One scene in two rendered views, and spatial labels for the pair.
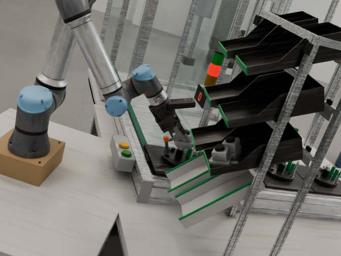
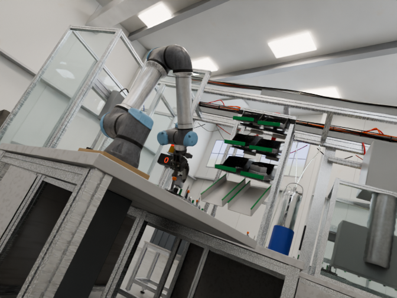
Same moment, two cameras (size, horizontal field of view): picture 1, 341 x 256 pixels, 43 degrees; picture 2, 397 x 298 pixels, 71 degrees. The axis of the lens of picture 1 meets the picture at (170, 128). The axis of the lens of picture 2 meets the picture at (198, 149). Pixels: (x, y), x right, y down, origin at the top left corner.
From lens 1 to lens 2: 155 cm
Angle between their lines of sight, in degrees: 60
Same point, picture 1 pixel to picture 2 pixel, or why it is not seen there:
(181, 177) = (207, 197)
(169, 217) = not seen: hidden behind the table
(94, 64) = (188, 105)
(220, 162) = (263, 173)
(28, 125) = (142, 137)
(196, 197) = (233, 203)
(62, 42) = (151, 87)
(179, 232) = not seen: hidden behind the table
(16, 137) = (128, 147)
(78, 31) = (188, 80)
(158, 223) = not seen: hidden behind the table
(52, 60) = (140, 97)
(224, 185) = (243, 196)
